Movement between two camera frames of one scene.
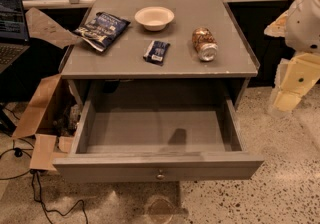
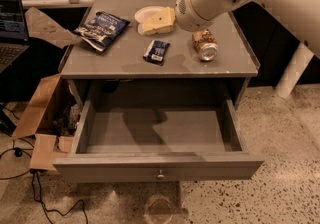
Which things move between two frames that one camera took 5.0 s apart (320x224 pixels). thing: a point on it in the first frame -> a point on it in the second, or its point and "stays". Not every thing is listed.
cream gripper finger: x=286 y=101 -> x=146 y=29
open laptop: x=14 y=40 stays
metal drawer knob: x=160 y=175 stays
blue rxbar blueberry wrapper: x=156 y=52 stays
